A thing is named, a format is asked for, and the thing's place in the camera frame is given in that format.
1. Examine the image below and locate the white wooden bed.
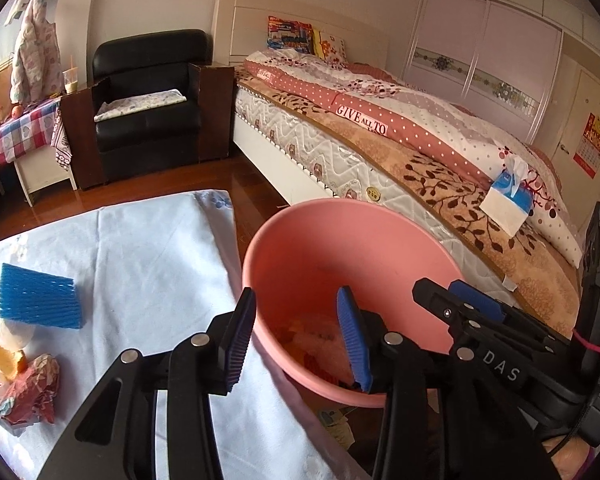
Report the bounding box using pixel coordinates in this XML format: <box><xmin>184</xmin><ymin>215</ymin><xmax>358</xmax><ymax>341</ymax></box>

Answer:
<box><xmin>214</xmin><ymin>0</ymin><xmax>597</xmax><ymax>342</ymax></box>

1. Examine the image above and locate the colourful printed pillow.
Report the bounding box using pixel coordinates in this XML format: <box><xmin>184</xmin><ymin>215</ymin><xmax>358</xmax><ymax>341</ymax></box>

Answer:
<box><xmin>265</xmin><ymin>15</ymin><xmax>315</xmax><ymax>55</ymax></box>

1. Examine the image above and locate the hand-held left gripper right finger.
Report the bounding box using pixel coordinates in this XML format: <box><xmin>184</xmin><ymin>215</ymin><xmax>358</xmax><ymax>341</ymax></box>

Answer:
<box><xmin>335</xmin><ymin>284</ymin><xmax>547</xmax><ymax>480</ymax></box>

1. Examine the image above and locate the checked tablecloth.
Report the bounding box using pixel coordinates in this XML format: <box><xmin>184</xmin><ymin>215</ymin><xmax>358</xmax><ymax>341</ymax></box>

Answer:
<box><xmin>0</xmin><ymin>97</ymin><xmax>74</xmax><ymax>176</ymax></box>

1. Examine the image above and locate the brown leaf pattern blanket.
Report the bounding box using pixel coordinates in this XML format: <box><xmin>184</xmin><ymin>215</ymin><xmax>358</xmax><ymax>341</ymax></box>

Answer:
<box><xmin>234</xmin><ymin>75</ymin><xmax>582</xmax><ymax>342</ymax></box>

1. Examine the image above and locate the floral seat cushion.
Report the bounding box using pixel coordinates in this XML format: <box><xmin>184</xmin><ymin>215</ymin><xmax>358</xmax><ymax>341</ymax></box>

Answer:
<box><xmin>93</xmin><ymin>88</ymin><xmax>187</xmax><ymax>124</ymax></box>

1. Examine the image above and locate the person's right forearm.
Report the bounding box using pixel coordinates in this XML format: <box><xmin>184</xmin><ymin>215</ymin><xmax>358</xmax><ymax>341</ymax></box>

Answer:
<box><xmin>541</xmin><ymin>436</ymin><xmax>595</xmax><ymax>480</ymax></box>

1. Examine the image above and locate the red wall calendar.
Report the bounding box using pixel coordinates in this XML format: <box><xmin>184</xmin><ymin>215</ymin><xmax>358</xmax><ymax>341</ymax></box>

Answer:
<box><xmin>572</xmin><ymin>112</ymin><xmax>600</xmax><ymax>179</ymax></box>

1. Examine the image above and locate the blue foam fruit net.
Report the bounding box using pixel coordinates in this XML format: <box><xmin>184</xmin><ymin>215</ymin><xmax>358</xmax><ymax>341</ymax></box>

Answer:
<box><xmin>0</xmin><ymin>262</ymin><xmax>84</xmax><ymax>330</ymax></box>

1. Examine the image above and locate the red foam fruit net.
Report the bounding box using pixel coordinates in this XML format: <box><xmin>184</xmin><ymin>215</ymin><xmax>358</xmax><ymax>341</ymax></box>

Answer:
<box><xmin>280</xmin><ymin>321</ymin><xmax>357</xmax><ymax>389</ymax></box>

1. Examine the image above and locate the light blue floral tablecloth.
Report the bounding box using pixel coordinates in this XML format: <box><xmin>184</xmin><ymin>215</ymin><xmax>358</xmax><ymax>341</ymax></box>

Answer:
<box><xmin>0</xmin><ymin>189</ymin><xmax>357</xmax><ymax>480</ymax></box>

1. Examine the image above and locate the white sliding door wardrobe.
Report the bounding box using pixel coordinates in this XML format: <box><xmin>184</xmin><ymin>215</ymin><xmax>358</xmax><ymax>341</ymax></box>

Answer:
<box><xmin>399</xmin><ymin>0</ymin><xmax>600</xmax><ymax>172</ymax></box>

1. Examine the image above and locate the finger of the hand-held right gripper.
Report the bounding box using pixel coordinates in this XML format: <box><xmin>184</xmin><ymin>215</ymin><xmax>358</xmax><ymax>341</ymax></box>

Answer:
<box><xmin>412</xmin><ymin>277</ymin><xmax>482</xmax><ymax>342</ymax></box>
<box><xmin>449</xmin><ymin>279</ymin><xmax>574</xmax><ymax>349</ymax></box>

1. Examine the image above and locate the pink dotted floral quilt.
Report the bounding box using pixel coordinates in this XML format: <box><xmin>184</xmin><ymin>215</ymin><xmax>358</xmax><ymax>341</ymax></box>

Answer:
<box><xmin>242</xmin><ymin>50</ymin><xmax>584</xmax><ymax>269</ymax></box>

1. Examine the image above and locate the blue white tissue box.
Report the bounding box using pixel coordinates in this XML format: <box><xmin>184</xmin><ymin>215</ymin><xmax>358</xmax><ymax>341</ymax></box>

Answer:
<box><xmin>479</xmin><ymin>157</ymin><xmax>536</xmax><ymax>236</ymax></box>

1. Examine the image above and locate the clear plastic bag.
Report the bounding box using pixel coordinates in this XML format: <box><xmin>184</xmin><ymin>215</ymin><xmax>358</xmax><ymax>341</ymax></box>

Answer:
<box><xmin>0</xmin><ymin>284</ymin><xmax>37</xmax><ymax>352</ymax></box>

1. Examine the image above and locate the black leather armchair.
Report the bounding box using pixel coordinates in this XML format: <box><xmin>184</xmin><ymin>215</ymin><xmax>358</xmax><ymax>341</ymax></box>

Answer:
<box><xmin>90</xmin><ymin>28</ymin><xmax>214</xmax><ymax>181</ymax></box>

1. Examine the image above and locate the floral padded jacket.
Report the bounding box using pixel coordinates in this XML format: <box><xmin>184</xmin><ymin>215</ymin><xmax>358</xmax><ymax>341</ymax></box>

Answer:
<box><xmin>9</xmin><ymin>0</ymin><xmax>61</xmax><ymax>104</ymax></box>

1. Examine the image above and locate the plastic drink cup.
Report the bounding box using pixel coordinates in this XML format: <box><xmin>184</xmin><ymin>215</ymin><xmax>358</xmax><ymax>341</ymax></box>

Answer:
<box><xmin>62</xmin><ymin>54</ymin><xmax>79</xmax><ymax>95</ymax></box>

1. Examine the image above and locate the pink plastic bin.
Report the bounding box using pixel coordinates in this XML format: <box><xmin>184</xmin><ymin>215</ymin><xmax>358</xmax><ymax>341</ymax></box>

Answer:
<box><xmin>241</xmin><ymin>198</ymin><xmax>469</xmax><ymax>409</ymax></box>

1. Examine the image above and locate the yellow floral pillow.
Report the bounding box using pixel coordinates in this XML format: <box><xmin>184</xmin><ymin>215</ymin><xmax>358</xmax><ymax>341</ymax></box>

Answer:
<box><xmin>312</xmin><ymin>28</ymin><xmax>350</xmax><ymax>66</ymax></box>

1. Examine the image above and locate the floral paper wrapper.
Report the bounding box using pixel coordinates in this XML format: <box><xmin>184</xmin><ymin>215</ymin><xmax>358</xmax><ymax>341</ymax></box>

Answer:
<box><xmin>0</xmin><ymin>352</ymin><xmax>61</xmax><ymax>427</ymax></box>

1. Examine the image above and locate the colourful printed card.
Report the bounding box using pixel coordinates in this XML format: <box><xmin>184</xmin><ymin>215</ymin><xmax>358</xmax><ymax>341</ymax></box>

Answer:
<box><xmin>319</xmin><ymin>407</ymin><xmax>357</xmax><ymax>452</ymax></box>

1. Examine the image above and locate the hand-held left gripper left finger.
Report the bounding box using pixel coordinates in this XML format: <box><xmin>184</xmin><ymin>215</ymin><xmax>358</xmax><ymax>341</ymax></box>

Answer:
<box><xmin>36</xmin><ymin>287</ymin><xmax>257</xmax><ymax>480</ymax></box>

